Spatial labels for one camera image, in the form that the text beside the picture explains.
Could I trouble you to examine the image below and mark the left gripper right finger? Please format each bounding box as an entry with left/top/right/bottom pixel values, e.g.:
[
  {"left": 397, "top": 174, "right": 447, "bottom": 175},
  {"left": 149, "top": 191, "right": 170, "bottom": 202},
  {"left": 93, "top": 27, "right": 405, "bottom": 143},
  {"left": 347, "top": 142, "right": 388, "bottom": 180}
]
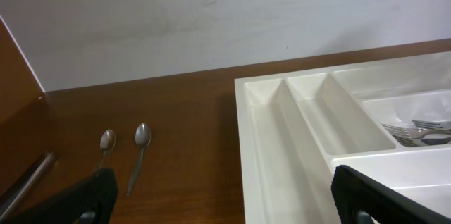
[{"left": 330, "top": 165, "right": 450, "bottom": 224}]

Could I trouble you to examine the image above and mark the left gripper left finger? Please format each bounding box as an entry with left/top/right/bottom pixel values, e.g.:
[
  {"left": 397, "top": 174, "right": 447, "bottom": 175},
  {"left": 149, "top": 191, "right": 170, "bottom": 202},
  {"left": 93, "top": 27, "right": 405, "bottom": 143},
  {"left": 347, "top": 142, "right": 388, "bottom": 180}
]
[{"left": 2, "top": 168, "right": 118, "bottom": 224}]

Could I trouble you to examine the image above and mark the silver fork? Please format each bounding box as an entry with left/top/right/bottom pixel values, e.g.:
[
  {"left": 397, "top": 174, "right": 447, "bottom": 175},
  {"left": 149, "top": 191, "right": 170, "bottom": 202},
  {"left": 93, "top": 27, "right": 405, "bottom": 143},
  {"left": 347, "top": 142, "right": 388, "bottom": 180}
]
[
  {"left": 393, "top": 135, "right": 450, "bottom": 147},
  {"left": 382, "top": 123, "right": 450, "bottom": 139},
  {"left": 412, "top": 120, "right": 451, "bottom": 130}
]

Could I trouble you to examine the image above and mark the left small teaspoon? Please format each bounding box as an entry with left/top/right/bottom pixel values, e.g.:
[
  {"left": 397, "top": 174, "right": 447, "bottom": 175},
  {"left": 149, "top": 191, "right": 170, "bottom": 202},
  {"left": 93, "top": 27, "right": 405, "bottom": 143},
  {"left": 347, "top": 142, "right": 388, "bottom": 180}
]
[{"left": 94, "top": 129, "right": 116, "bottom": 170}]

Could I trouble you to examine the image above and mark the small teaspoon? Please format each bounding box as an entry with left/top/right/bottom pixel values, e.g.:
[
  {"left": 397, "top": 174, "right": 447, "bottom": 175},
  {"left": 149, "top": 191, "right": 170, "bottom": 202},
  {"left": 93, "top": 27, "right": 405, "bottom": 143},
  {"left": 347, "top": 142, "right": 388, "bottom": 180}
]
[
  {"left": 94, "top": 129, "right": 116, "bottom": 170},
  {"left": 126, "top": 123, "right": 151, "bottom": 196}
]

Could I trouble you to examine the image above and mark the right small teaspoon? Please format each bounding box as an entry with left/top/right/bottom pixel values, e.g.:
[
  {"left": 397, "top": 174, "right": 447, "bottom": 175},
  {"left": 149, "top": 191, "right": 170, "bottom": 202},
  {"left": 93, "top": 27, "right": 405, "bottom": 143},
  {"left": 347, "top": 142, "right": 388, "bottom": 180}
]
[{"left": 126, "top": 123, "right": 151, "bottom": 196}]

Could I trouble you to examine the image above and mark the white plastic cutlery tray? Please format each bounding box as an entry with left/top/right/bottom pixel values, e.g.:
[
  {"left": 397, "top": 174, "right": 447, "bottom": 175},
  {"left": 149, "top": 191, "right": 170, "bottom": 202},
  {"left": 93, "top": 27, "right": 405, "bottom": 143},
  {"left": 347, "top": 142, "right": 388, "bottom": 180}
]
[{"left": 235, "top": 52, "right": 450, "bottom": 223}]

